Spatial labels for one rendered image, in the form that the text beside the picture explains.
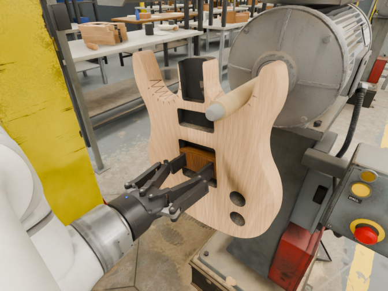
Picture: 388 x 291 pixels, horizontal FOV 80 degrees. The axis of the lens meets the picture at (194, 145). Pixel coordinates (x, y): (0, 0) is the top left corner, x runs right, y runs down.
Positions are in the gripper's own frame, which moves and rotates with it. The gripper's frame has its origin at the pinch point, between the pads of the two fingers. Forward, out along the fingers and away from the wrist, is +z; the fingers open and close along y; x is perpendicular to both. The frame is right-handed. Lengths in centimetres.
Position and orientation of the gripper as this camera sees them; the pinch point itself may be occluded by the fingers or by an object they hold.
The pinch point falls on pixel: (196, 164)
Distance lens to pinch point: 51.2
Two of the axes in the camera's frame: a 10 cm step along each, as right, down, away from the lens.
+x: -1.0, -8.7, -4.7
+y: 7.7, 2.3, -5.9
